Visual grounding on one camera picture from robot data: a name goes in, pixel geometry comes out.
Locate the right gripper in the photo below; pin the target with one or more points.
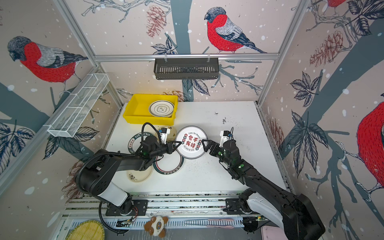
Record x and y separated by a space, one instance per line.
213 143

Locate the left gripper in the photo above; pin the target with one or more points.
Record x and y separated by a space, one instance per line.
170 149

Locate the small cream patterned plate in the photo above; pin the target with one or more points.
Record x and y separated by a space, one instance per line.
172 133

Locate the large green red rimmed plate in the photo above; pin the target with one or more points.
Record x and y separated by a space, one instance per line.
169 164

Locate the red characters white plate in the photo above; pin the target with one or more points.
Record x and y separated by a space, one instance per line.
191 139

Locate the white green cloud plate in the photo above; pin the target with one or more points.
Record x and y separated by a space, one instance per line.
161 109

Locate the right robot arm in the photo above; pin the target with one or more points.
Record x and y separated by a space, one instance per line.
300 219

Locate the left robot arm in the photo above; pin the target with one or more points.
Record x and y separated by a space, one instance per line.
95 176

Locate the yellow plastic bin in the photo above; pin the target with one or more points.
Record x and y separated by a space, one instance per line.
137 109

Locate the dark green lettered rim plate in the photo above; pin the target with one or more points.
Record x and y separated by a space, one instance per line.
135 141

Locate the cream plate with dark spot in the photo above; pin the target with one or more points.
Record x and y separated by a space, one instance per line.
139 176

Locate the black hanging basket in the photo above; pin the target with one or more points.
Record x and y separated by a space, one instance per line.
186 69

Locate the pink chopsticks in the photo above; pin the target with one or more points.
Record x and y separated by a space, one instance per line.
211 223

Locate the panda plush toy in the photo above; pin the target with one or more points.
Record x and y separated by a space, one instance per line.
156 226

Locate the pink tray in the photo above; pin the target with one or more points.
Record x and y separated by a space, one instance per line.
272 233

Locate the yellow bamboo mat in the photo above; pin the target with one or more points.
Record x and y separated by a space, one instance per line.
88 230

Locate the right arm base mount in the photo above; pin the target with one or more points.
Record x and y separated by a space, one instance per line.
239 205

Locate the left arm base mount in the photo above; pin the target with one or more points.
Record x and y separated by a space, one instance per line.
130 207

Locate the white wire mesh basket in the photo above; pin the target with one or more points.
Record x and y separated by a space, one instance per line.
81 102

